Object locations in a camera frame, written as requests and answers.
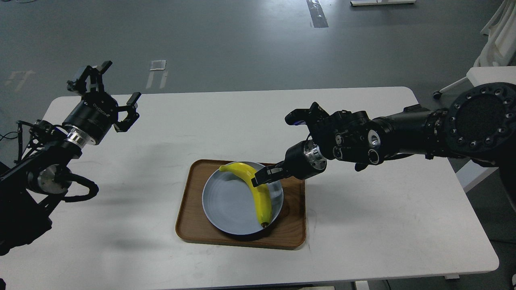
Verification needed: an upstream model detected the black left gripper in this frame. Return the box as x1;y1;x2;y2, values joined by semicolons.
62;61;142;145

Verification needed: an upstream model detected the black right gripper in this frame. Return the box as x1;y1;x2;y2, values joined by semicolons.
251;141;327;188

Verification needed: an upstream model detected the yellow banana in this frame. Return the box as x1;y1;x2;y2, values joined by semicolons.
218;162;273;228

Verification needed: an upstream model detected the light blue plate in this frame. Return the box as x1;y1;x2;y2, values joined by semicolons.
202;162;284;236

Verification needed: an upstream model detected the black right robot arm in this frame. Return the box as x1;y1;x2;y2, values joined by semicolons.
251;82;516;206

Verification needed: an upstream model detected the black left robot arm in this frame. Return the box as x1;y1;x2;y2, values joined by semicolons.
0;61;141;255

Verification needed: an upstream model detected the brown wooden tray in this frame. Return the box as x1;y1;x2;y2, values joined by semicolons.
175;159;306;250

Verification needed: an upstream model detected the white rolling frame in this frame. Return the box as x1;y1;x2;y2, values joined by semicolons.
433;0;516;99

